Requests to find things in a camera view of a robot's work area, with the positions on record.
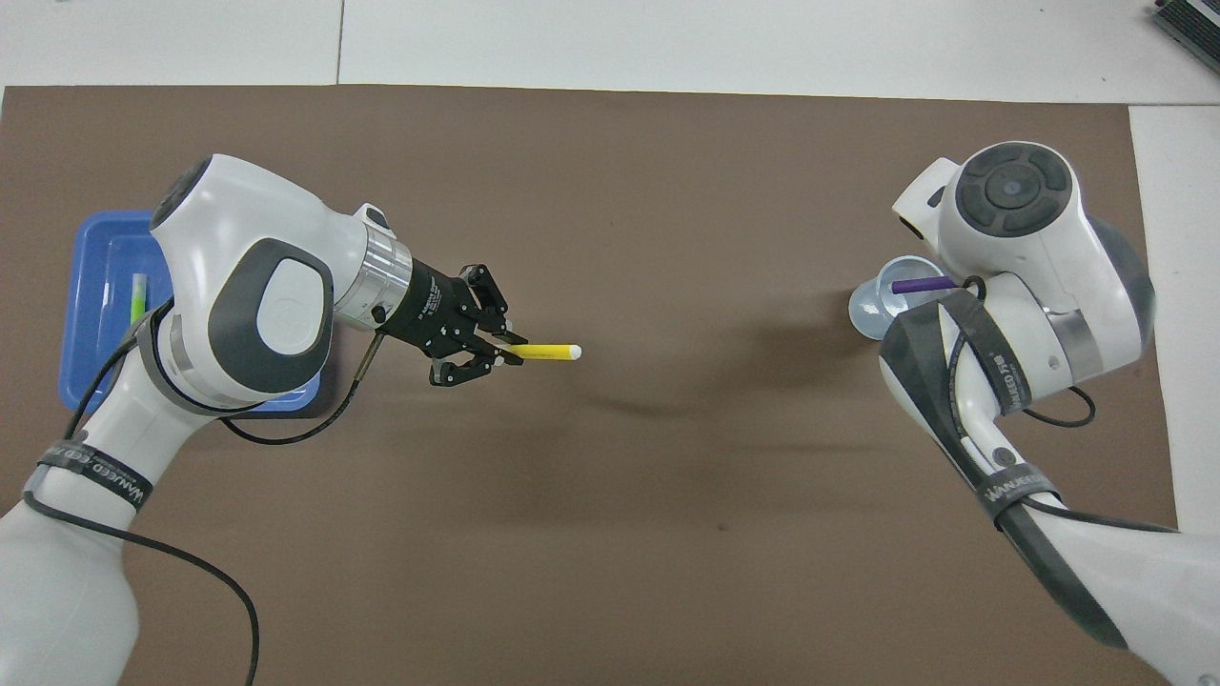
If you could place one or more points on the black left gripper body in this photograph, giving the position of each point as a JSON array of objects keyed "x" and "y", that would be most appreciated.
[{"x": 429, "y": 305}]

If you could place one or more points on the yellow pen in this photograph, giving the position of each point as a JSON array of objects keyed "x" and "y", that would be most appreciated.
[{"x": 553, "y": 353}]

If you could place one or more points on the green pen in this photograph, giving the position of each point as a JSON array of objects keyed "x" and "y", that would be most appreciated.
[{"x": 138, "y": 300}]

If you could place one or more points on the purple pen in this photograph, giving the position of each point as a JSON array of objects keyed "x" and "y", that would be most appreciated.
[{"x": 920, "y": 284}]

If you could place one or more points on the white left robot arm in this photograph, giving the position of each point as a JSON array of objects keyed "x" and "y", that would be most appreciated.
[{"x": 238, "y": 286}]

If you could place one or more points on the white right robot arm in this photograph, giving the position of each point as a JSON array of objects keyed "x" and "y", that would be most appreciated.
[{"x": 1048, "y": 248}]

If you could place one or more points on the brown table mat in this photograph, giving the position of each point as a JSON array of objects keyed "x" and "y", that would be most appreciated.
[{"x": 667, "y": 457}]

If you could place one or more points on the blue plastic tray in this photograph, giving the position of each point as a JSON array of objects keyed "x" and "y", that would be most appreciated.
[{"x": 95, "y": 286}]

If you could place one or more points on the translucent plastic cup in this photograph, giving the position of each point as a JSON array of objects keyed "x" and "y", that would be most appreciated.
[{"x": 877, "y": 305}]

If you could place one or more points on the dark ribbed device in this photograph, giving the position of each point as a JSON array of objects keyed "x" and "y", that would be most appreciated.
[{"x": 1191, "y": 24}]

